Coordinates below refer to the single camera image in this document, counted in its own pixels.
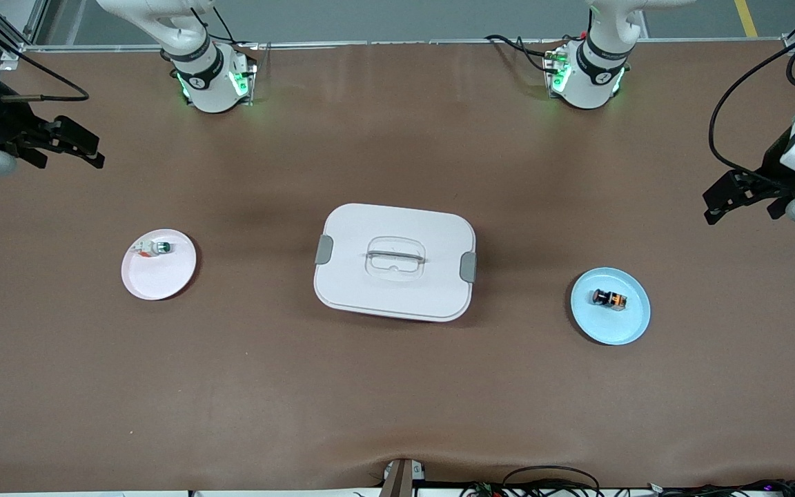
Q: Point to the silver table edge rail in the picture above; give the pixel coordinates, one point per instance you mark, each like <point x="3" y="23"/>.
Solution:
<point x="404" y="43"/>

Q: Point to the white lidded box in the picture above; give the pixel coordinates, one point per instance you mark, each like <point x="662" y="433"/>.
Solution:
<point x="370" y="290"/>

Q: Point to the white and green push-button switch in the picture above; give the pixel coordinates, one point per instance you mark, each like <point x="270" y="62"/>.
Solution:
<point x="152" y="248"/>

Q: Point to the light blue round plate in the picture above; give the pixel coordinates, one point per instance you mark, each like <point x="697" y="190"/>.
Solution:
<point x="611" y="328"/>

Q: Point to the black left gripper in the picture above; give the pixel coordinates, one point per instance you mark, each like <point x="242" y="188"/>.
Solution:
<point x="778" y="170"/>

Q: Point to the pink round plate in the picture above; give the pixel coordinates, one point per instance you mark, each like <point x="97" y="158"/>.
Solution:
<point x="156" y="290"/>

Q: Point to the small white block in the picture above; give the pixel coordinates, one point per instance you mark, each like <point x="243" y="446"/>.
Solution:
<point x="417" y="472"/>

